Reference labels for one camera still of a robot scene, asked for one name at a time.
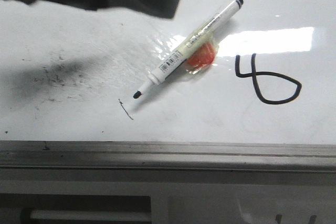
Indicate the white whiteboard with aluminium frame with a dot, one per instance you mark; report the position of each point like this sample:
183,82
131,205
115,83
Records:
266,102

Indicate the red ball taped to marker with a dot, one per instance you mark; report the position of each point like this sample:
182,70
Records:
202,57

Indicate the white black whiteboard marker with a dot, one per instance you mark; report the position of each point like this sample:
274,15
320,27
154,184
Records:
188,46

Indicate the white plastic tray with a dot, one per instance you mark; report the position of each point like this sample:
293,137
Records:
127,202

